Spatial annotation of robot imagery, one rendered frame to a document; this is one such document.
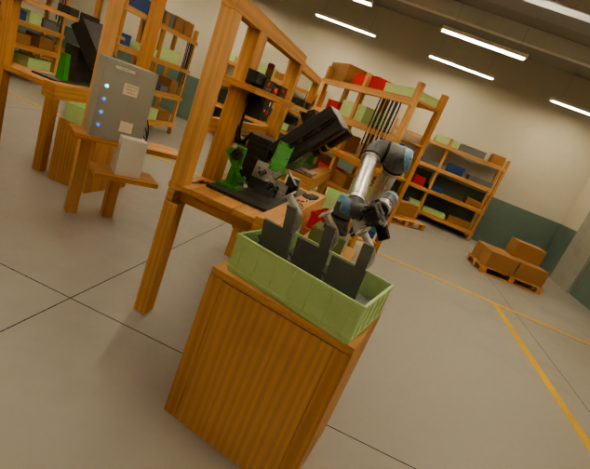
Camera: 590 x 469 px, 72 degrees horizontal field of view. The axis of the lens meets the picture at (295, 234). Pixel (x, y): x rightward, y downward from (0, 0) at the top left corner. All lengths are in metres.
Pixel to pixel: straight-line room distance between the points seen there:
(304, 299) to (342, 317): 0.17
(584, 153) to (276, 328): 11.46
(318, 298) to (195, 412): 0.85
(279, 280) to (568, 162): 11.27
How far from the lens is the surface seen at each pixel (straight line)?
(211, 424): 2.07
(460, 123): 11.82
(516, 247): 8.87
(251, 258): 1.70
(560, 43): 10.30
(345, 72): 6.69
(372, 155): 2.05
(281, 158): 2.86
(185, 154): 2.43
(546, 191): 12.41
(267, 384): 1.81
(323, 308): 1.58
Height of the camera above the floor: 1.51
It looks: 16 degrees down
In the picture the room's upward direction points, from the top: 22 degrees clockwise
